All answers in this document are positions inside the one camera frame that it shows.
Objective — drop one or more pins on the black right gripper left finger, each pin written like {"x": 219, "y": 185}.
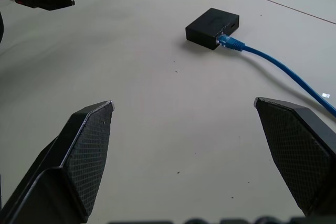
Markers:
{"x": 63, "y": 176}

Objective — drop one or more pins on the small white sticker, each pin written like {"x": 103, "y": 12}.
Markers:
{"x": 326, "y": 95}

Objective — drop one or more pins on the small black box device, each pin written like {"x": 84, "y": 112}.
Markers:
{"x": 203, "y": 28}

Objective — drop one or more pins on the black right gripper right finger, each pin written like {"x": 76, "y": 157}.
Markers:
{"x": 304, "y": 153}

